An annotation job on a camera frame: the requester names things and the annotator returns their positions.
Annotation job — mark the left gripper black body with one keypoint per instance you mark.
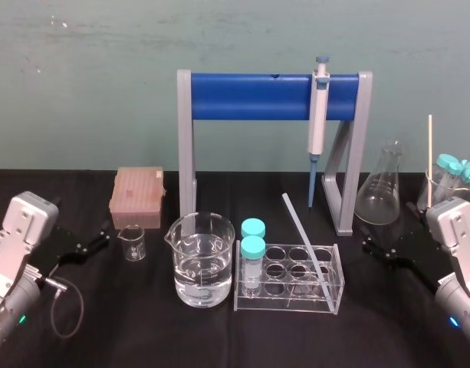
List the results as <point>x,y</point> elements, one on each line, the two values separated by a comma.
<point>64,243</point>

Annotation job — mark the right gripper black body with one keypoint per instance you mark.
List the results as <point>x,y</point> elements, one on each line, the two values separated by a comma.
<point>415,253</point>

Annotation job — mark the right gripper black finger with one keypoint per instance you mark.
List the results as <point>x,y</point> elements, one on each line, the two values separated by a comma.
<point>416,214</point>
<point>380,253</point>

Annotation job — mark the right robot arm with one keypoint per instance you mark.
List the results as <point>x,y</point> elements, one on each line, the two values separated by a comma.
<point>455,230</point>

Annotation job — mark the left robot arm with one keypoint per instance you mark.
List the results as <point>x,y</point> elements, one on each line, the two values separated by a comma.
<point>16,226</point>

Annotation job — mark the clear glass stirring rod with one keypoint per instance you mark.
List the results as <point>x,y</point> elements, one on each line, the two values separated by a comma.
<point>307,245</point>

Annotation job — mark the glass beaker holding tubes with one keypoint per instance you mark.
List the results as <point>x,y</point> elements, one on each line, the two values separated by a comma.
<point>447,191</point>

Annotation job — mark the small glass beaker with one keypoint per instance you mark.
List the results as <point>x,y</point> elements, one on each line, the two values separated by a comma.
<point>133,245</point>

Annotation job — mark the glass conical flask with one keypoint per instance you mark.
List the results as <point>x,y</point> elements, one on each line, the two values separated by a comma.
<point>378,191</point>

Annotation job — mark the pink pipette tip box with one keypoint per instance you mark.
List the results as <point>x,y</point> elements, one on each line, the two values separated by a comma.
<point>137,195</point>

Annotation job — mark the thin wooden stick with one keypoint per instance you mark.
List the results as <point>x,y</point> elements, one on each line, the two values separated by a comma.
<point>431,153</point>

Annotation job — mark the clear acrylic tube rack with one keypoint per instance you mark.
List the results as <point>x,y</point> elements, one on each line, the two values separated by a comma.
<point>296,299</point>

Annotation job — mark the black table cloth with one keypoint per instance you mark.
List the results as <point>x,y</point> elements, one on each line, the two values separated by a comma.
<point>142,337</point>

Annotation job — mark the large glass beaker with water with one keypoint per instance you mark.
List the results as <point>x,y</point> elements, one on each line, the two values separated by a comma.
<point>200,268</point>

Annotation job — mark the white and blue pipette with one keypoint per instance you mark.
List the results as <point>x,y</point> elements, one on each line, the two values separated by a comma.
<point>318,115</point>

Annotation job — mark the grey and blue pipette stand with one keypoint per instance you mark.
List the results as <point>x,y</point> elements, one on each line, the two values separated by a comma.
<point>250,96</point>

